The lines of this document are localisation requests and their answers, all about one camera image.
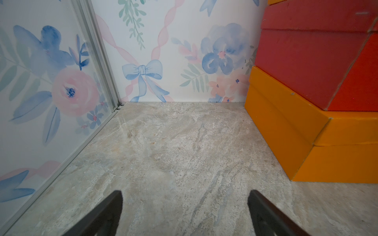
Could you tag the left corner aluminium post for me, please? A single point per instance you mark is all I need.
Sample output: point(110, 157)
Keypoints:
point(90, 27)

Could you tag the red shoebox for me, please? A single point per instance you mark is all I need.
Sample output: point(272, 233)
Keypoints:
point(326, 51)

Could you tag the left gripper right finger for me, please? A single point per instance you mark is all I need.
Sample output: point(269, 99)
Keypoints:
point(268, 220)

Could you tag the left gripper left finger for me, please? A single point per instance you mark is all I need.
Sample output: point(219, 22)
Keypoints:
point(103, 220)

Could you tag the orange shoebox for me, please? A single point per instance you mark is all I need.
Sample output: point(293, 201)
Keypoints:
point(272, 2)
point(310, 144)

